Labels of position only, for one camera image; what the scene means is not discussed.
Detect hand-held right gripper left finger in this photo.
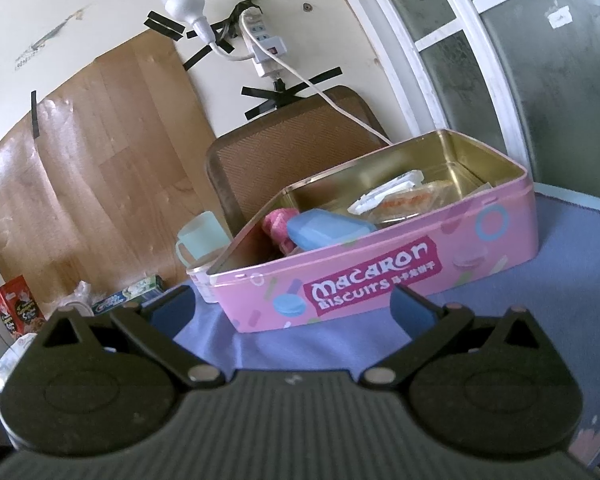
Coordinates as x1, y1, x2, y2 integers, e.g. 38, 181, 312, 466
41, 285, 225, 389

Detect green toothpaste box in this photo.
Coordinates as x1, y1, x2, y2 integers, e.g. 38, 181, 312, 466
92, 274, 165, 316

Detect red printed box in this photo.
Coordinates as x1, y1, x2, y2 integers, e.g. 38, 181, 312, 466
0, 274, 46, 340

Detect black tape strips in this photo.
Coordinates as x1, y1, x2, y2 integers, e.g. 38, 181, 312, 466
30, 0, 343, 138

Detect white bulb lamp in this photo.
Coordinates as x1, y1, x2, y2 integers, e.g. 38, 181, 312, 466
159, 0, 253, 61

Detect wood pattern wall sheet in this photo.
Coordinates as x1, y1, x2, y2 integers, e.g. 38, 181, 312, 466
0, 30, 231, 321

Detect orange snack packet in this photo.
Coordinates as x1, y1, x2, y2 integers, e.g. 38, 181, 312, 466
370, 187, 433, 223

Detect pink biscuit tin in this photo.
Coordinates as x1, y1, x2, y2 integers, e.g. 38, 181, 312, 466
207, 129, 540, 333

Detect beige snack packet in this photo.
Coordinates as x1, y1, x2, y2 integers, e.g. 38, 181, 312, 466
420, 178, 460, 201

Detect mint green plastic cup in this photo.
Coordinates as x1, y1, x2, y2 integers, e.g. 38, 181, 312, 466
175, 211, 233, 268

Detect white tissue pack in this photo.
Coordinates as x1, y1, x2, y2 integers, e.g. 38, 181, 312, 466
0, 332, 38, 391

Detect blue tablecloth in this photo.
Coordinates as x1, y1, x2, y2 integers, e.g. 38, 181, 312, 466
170, 182, 600, 480

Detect white packet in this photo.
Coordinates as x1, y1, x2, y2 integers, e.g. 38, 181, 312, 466
347, 170, 425, 216

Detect white printed cup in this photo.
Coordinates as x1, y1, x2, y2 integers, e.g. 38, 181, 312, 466
186, 255, 221, 305

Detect white power strip with cable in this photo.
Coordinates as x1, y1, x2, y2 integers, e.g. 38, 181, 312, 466
240, 10, 393, 147

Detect clear plastic bag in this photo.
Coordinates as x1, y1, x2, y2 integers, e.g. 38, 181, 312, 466
55, 280, 101, 318

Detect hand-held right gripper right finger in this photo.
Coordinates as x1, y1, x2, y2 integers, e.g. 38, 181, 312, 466
361, 285, 549, 387

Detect pink knitted cloth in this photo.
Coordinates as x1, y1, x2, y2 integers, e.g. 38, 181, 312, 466
261, 207, 301, 256

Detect white window sticker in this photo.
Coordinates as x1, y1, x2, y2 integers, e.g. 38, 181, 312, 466
547, 6, 575, 28

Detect blue plastic case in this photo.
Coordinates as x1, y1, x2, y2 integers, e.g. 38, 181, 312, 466
286, 208, 375, 252

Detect white window frame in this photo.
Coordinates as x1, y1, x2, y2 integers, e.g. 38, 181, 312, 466
322, 0, 600, 186

